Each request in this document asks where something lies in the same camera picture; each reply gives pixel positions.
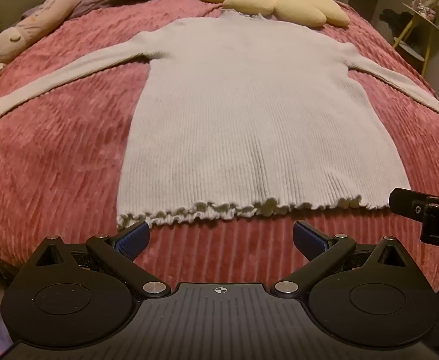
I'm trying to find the white ribbed knit sweater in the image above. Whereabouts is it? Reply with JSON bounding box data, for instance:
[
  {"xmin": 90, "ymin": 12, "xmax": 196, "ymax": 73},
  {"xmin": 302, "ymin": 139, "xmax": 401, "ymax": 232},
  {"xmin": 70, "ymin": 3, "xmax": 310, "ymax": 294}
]
[{"xmin": 0, "ymin": 9, "xmax": 439, "ymax": 230}]

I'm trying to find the pink plush rabbit toy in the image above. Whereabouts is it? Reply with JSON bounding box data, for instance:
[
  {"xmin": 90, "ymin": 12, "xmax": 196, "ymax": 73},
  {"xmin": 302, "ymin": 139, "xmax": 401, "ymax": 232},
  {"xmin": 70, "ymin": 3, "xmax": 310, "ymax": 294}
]
[{"xmin": 0, "ymin": 0, "xmax": 114, "ymax": 65}]

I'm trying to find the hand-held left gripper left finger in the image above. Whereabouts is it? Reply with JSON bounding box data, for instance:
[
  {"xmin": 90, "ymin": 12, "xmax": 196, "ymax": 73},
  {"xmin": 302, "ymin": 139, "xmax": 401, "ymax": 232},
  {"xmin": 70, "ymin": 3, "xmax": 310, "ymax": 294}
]
[{"xmin": 36, "ymin": 220, "xmax": 171, "ymax": 301}]

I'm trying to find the pink ribbed blanket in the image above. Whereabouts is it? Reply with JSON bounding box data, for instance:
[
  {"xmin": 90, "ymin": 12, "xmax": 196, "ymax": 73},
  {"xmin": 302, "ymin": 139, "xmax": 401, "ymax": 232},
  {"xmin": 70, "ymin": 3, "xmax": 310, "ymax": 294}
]
[{"xmin": 0, "ymin": 0, "xmax": 439, "ymax": 294}]

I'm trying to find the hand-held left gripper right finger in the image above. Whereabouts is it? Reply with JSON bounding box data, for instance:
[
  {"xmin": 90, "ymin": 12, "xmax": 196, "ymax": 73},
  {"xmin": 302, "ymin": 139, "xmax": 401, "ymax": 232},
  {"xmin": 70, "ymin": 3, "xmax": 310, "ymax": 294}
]
[{"xmin": 274, "ymin": 220, "xmax": 411, "ymax": 298}]

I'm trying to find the yellow-legged side table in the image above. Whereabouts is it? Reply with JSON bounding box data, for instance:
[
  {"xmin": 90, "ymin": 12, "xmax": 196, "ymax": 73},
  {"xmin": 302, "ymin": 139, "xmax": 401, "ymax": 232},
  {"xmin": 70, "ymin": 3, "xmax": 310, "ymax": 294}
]
[{"xmin": 392, "ymin": 2, "xmax": 439, "ymax": 78}]

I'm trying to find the dark cloth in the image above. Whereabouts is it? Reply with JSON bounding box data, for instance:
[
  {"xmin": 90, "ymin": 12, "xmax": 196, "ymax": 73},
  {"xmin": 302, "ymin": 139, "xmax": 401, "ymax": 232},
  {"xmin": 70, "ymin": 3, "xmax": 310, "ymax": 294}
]
[{"xmin": 378, "ymin": 7, "xmax": 416, "ymax": 34}]

